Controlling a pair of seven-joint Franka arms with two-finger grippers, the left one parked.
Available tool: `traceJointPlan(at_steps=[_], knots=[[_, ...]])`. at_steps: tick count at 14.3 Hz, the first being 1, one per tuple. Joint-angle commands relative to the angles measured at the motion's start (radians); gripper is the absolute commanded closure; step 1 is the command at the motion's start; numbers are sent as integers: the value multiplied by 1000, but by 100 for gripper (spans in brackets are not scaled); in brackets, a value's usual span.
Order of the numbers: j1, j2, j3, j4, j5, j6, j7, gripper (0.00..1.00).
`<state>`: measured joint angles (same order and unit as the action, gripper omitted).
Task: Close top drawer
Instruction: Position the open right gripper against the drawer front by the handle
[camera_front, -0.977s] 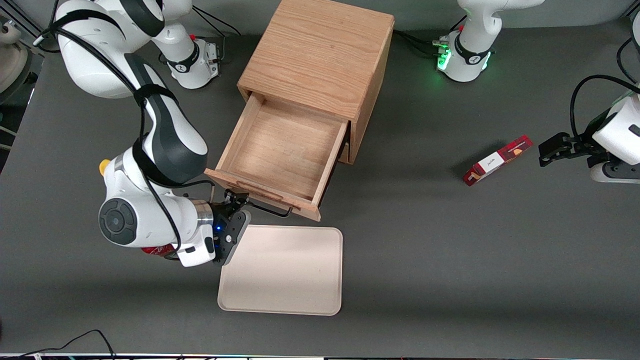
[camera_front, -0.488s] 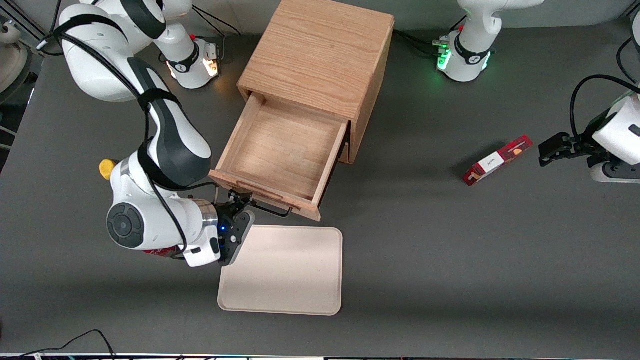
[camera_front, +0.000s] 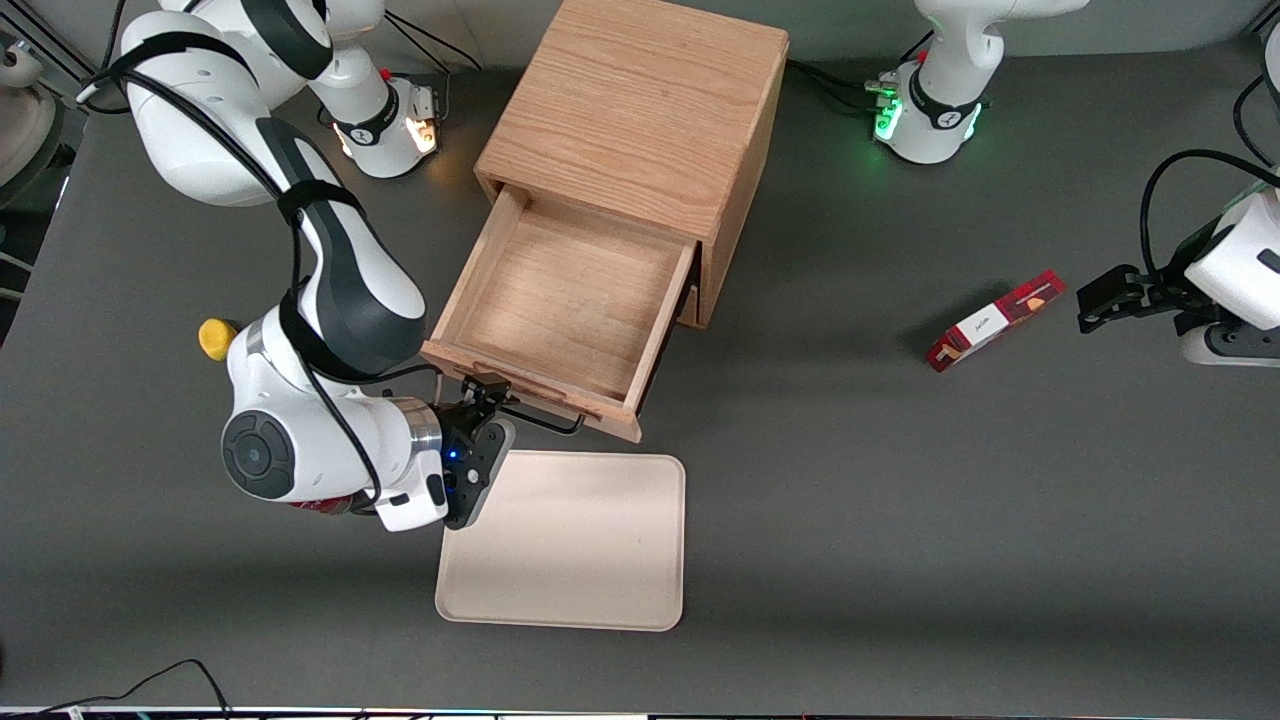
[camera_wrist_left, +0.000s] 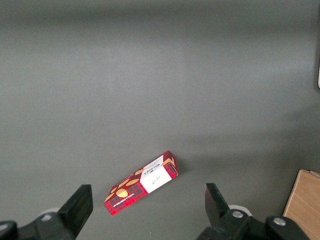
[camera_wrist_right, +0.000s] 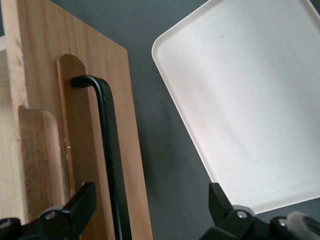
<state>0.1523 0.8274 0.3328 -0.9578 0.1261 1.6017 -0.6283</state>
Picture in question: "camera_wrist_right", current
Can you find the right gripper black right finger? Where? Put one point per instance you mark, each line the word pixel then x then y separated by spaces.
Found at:
pixel 225 217

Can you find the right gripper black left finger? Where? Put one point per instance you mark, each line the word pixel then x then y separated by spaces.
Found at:
pixel 75 212

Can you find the black hex key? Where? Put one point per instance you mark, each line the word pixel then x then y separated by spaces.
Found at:
pixel 107 125

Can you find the wooden drawer with grooved edge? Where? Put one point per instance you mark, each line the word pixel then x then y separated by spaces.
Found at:
pixel 37 50

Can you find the beige plastic tray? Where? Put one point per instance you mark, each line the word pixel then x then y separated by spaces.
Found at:
pixel 237 100

